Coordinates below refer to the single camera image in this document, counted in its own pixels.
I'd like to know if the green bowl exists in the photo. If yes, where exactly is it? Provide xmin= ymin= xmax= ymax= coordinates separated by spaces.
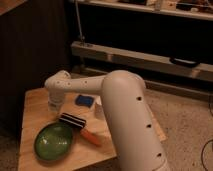
xmin=34 ymin=122 xmax=73 ymax=162

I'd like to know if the white paper cup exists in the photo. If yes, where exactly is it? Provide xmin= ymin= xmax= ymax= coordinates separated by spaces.
xmin=95 ymin=103 xmax=102 ymax=119

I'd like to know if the metal shelf rack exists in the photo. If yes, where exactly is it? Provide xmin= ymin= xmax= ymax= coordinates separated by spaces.
xmin=71 ymin=0 xmax=213 ymax=82

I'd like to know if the orange carrot toy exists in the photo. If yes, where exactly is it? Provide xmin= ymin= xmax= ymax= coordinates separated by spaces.
xmin=80 ymin=129 xmax=101 ymax=146

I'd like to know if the black cable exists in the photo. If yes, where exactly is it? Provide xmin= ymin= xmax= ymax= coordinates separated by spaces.
xmin=200 ymin=96 xmax=213 ymax=169

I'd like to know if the black white striped eraser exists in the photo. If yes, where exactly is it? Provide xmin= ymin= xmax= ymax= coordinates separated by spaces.
xmin=59 ymin=113 xmax=86 ymax=128

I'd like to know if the black handle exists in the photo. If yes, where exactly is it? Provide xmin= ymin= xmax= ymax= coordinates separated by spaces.
xmin=169 ymin=57 xmax=200 ymax=68

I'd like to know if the vertical metal pole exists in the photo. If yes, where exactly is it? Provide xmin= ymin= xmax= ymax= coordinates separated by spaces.
xmin=74 ymin=0 xmax=85 ymax=45

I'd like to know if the blue sponge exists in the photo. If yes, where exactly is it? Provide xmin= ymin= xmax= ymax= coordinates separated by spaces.
xmin=75 ymin=95 xmax=94 ymax=107

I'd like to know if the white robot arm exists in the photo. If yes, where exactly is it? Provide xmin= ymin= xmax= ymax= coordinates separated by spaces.
xmin=44 ymin=70 xmax=171 ymax=171

